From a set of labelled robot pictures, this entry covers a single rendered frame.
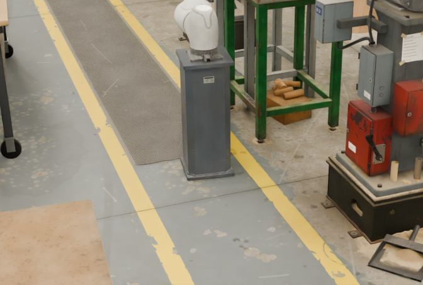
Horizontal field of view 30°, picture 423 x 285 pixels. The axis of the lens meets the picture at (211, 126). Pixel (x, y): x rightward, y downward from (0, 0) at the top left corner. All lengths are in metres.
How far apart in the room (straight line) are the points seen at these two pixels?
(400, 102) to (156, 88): 2.43
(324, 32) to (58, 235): 1.90
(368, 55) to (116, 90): 2.46
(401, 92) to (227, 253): 1.13
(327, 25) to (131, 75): 2.48
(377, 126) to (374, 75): 0.25
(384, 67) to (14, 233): 2.01
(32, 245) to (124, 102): 3.22
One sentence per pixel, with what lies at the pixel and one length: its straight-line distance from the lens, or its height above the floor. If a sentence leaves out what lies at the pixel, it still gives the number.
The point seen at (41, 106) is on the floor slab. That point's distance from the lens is 5.62.
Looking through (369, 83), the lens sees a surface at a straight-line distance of 3.83.
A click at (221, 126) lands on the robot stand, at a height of 0.32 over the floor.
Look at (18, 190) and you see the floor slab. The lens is 4.58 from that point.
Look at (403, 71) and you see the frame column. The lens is 3.83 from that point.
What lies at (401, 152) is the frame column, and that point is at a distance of 4.02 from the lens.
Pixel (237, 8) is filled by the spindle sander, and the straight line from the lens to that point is 6.51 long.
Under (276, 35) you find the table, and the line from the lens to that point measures 5.89.
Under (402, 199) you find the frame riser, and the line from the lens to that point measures 3.97.
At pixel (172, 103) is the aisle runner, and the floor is 0.00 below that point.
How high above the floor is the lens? 2.22
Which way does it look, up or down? 26 degrees down
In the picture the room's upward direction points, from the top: 1 degrees counter-clockwise
